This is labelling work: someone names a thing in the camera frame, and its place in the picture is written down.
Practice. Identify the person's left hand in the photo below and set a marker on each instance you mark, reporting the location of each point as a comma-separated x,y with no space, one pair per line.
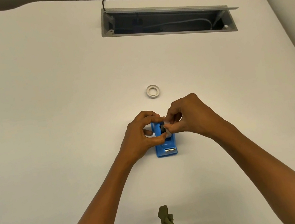
133,138

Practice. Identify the person's right hand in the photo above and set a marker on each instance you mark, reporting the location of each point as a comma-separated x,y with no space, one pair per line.
196,116

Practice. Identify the person's right thumb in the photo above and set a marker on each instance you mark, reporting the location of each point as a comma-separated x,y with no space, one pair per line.
176,128

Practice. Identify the person's left thumb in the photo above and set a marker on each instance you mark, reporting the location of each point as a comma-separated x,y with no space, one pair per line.
157,140

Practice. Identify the clear tape roll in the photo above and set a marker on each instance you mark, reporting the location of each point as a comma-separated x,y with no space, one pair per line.
168,131

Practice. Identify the blue tape dispenser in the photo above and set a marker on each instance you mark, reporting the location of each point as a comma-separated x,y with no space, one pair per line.
166,147

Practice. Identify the person's left forearm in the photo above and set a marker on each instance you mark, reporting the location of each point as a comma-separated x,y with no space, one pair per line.
102,209

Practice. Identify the person's right forearm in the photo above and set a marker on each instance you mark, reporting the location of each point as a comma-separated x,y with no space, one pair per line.
264,175

